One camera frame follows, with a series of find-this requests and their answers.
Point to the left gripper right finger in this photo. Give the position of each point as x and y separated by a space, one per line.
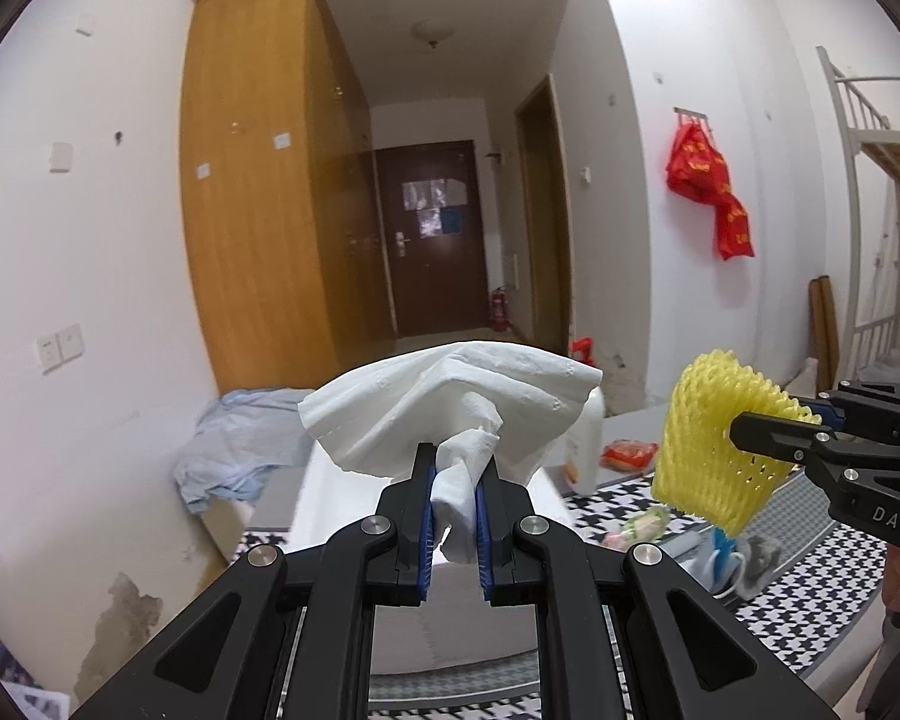
504 573

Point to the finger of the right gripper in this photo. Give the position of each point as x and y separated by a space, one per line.
778 438
830 415

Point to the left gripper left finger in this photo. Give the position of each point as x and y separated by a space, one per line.
405 569

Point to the yellow foam fruit net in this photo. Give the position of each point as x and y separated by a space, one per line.
698 470

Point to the white tissue paper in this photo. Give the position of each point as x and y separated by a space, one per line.
479 403

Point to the floral tissue packet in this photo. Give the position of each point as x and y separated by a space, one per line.
641 528

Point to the white lotion pump bottle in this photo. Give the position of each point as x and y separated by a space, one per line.
584 444

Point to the blue small object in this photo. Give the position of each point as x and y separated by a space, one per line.
723 545

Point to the grey crumpled cloth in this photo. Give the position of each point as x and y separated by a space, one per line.
762 556

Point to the white styrofoam box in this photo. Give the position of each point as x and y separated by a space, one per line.
453 627

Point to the red packaged snack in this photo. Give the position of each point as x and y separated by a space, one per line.
628 456

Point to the houndstooth table mat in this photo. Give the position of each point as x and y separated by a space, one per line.
808 588

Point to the light blue bedsheet pile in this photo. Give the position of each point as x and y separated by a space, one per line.
240 440

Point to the red fire extinguisher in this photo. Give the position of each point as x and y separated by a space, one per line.
500 310

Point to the red hanging plastic bag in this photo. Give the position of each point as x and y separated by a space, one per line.
697 171

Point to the dark brown entrance door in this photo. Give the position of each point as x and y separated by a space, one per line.
431 210

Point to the white metal bunk bed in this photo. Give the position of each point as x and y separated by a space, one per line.
866 113

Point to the orange wooden wardrobe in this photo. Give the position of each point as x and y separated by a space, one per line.
278 196

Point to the ceiling lamp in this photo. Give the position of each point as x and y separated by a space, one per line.
433 32

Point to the wooden sticks by wall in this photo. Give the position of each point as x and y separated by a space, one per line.
822 316

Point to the white wall socket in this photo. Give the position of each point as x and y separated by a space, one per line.
59 348

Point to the white wall switch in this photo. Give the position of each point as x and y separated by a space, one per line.
61 157

